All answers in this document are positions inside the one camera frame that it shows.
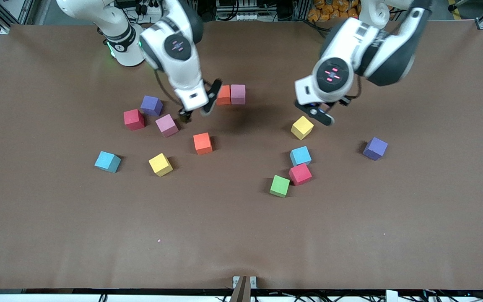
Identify orange foam cube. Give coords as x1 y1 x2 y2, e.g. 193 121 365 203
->
216 85 231 105
193 132 213 155

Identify yellow foam cube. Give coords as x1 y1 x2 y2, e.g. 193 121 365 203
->
148 153 174 177
291 115 314 141

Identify blue foam cube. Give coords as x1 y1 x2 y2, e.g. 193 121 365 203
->
94 151 122 173
289 146 312 167

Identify purple foam cube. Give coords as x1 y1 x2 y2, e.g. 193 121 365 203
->
140 95 164 117
363 137 389 161

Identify red foam cube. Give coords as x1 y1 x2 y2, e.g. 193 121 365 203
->
123 109 145 131
288 163 313 186

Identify bag of orange items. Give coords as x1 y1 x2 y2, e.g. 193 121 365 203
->
307 0 360 23

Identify green foam cube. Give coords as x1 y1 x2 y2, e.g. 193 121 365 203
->
269 175 291 198

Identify white power strip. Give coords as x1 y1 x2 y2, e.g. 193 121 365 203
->
135 0 164 16

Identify white electronics unit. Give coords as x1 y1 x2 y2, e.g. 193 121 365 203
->
216 0 264 21

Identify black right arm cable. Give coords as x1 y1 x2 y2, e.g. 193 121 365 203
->
154 67 183 112

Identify silver table edge bracket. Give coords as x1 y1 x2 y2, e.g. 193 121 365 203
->
232 276 257 289

